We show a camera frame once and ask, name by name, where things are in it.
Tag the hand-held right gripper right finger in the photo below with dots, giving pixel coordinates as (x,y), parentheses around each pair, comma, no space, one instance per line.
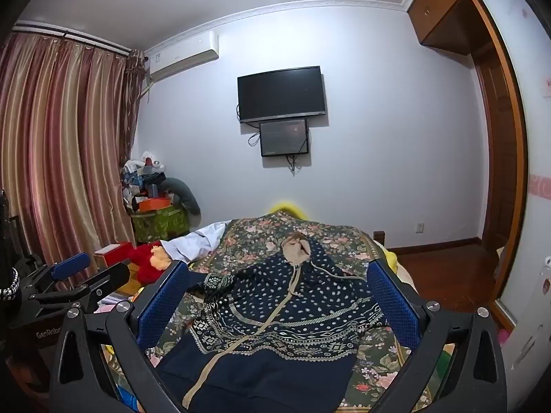
(392,305)

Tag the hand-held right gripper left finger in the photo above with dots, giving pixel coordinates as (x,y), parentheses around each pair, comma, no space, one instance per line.
(163,301)

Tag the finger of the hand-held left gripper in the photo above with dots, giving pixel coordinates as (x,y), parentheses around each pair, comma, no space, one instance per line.
(71,266)
(107,279)

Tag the navy patterned hooded jacket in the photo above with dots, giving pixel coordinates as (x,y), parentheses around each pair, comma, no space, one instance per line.
(275,309)

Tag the red box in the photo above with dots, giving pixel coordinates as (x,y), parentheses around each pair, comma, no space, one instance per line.
(114,256)

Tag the red garment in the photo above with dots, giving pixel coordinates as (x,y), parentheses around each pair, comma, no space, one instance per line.
(144,260)

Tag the white cloth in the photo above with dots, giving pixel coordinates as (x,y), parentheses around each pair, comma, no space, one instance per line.
(193,241)

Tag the colourful bag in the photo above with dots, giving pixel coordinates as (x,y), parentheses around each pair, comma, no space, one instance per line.
(159,223)

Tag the orange box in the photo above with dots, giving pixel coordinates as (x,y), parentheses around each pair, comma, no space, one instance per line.
(153,204)

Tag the pile of household clutter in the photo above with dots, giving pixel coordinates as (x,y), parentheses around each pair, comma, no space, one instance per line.
(140,176)

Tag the grey pillow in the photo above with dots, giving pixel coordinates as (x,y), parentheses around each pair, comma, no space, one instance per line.
(189,195)

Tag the pink plastic object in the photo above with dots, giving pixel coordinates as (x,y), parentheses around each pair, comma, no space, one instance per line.
(502,336)

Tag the dark floral blanket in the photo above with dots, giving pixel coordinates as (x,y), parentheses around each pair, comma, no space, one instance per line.
(258,228)

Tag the striped pink curtain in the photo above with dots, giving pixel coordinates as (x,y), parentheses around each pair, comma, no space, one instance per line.
(64,137)

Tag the white wardrobe door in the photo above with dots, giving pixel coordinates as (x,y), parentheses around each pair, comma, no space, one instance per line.
(533,159)

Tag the white air conditioner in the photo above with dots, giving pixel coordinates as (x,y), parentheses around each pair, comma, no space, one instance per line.
(181,58)

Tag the wooden overhead cabinet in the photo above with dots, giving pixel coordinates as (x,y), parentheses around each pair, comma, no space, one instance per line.
(447,13)

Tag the wooden bed post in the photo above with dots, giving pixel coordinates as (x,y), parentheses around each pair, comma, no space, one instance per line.
(379,238)

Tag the white wall outlet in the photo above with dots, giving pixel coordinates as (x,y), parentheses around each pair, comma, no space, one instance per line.
(419,228)

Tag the small black wall monitor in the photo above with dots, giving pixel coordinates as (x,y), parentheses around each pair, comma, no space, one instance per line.
(284,137)

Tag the white curtain rail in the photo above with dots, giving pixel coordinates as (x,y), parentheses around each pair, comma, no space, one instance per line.
(73,36)

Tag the black wall television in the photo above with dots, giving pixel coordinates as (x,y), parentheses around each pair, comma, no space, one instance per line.
(282,93)

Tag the wooden door frame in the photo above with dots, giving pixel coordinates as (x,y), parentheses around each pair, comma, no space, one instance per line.
(512,94)

